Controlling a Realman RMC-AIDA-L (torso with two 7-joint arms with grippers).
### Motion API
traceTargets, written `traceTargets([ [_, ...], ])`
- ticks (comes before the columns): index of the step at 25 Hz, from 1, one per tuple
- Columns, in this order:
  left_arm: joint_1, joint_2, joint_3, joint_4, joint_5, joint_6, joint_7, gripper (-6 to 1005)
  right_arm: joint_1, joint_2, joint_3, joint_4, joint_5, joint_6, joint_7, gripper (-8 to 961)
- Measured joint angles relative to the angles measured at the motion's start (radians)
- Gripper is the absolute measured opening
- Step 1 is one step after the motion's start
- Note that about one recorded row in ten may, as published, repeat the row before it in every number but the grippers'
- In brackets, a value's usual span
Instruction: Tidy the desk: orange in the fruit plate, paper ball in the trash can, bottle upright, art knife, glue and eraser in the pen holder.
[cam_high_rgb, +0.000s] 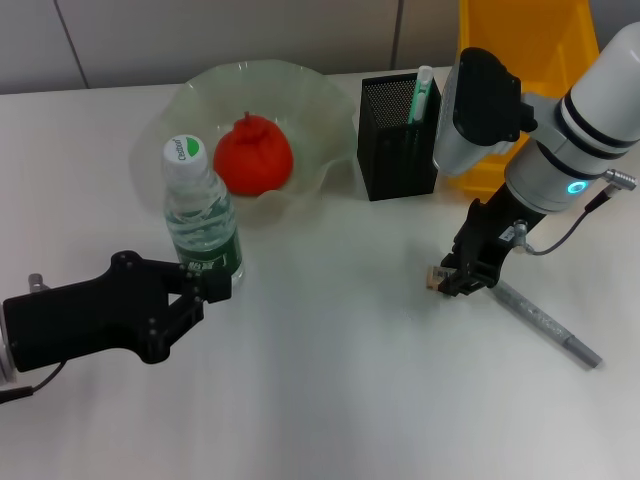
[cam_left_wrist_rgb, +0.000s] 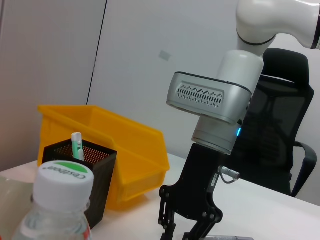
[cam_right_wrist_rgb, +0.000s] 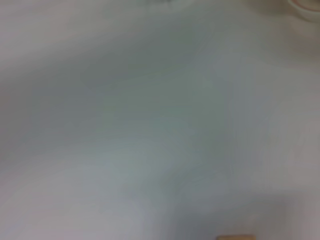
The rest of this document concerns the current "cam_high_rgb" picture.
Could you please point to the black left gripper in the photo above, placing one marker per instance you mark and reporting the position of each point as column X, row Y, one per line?
column 95, row 320

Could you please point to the green wavy glass fruit bowl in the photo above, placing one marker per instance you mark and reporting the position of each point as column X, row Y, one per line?
column 310, row 115

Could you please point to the grey marker pen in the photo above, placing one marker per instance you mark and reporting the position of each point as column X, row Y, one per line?
column 550, row 325

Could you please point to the clear green-label water bottle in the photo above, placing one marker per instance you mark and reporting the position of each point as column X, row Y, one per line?
column 205, row 235

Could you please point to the orange fruit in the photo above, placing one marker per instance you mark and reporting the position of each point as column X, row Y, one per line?
column 255, row 155

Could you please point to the beige barcode eraser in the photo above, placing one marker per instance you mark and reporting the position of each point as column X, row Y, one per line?
column 436, row 277

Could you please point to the black mesh pen holder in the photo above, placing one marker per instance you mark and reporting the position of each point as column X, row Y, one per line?
column 395, row 160

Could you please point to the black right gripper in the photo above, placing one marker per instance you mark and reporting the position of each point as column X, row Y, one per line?
column 495, row 235

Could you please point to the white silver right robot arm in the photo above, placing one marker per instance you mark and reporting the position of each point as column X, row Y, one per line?
column 575, row 140

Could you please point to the green utility knife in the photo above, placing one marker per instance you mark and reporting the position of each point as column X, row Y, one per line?
column 420, row 95

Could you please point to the yellow plastic bin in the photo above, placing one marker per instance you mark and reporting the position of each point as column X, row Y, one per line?
column 530, row 40

